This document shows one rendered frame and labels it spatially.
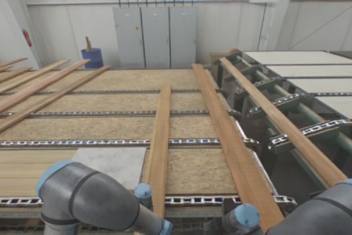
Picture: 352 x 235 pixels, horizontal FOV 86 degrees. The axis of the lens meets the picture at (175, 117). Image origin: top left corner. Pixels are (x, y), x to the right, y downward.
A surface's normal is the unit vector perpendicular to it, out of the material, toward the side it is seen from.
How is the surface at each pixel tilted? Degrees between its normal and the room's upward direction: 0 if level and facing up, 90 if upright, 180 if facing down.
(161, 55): 90
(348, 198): 15
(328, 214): 19
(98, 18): 87
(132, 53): 90
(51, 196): 59
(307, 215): 41
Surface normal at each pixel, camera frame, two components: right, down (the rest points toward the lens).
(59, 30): 0.02, 0.47
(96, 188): 0.29, -0.62
